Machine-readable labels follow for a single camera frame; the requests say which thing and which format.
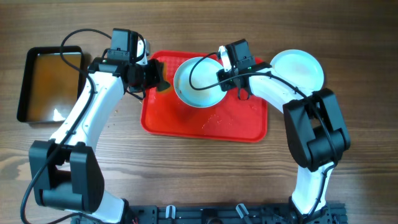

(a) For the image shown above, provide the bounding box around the red plastic tray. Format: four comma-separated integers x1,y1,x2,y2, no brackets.
140,50,269,143

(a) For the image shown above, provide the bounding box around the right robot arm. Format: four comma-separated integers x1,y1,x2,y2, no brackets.
216,39,351,223

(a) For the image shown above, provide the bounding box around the black water basin tray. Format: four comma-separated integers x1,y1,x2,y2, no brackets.
16,47,85,123

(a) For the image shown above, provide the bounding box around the orange green sponge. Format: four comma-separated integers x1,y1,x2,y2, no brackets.
156,81,171,93

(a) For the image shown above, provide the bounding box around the white plate top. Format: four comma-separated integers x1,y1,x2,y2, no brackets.
271,49,325,95

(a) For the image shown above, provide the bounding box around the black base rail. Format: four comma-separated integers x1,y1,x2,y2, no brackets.
127,202,348,224

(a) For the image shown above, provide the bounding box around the white plate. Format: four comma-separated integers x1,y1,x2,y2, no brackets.
271,49,325,95
174,57,226,108

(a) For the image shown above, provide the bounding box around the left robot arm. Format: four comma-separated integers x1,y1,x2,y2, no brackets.
20,29,170,223

